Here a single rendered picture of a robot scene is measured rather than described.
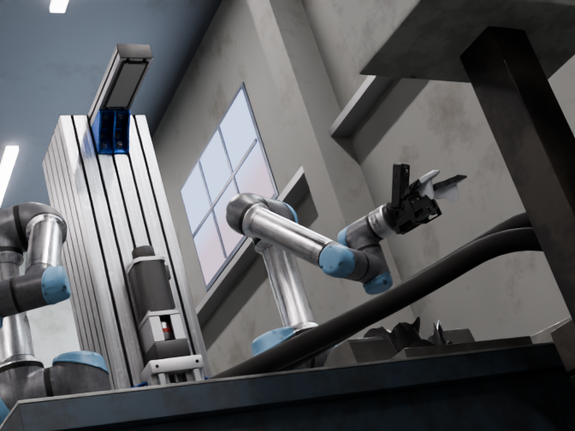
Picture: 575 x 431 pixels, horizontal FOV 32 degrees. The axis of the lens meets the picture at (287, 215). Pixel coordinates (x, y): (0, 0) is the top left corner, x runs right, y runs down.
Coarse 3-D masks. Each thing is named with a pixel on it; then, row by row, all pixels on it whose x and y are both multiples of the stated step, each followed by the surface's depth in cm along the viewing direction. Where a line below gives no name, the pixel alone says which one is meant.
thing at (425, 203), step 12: (384, 204) 254; (408, 204) 248; (420, 204) 247; (432, 204) 250; (384, 216) 252; (396, 216) 252; (408, 216) 250; (420, 216) 246; (396, 228) 252; (408, 228) 252
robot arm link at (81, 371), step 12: (60, 360) 227; (72, 360) 226; (84, 360) 226; (96, 360) 228; (48, 372) 226; (60, 372) 225; (72, 372) 225; (84, 372) 225; (96, 372) 226; (108, 372) 230; (48, 384) 224; (60, 384) 224; (72, 384) 224; (84, 384) 223; (96, 384) 224; (108, 384) 228; (48, 396) 223
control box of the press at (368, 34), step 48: (336, 0) 124; (384, 0) 116; (432, 0) 111; (480, 0) 114; (528, 0) 117; (384, 48) 117; (432, 48) 120; (480, 48) 120; (528, 48) 120; (480, 96) 120; (528, 96) 115; (528, 144) 114; (528, 192) 114
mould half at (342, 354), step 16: (384, 336) 168; (448, 336) 174; (464, 336) 176; (528, 336) 165; (336, 352) 167; (352, 352) 163; (368, 352) 164; (384, 352) 166; (400, 352) 152; (416, 352) 152; (432, 352) 154; (448, 352) 155
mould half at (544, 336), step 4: (564, 320) 182; (568, 320) 181; (556, 324) 183; (560, 324) 182; (548, 328) 184; (552, 328) 183; (540, 332) 185; (544, 332) 184; (548, 332) 184; (532, 336) 186; (536, 336) 185; (540, 336) 185; (544, 336) 184; (548, 336) 184; (532, 340) 186; (536, 340) 185; (540, 340) 185; (544, 340) 184; (548, 340) 183; (552, 340) 183
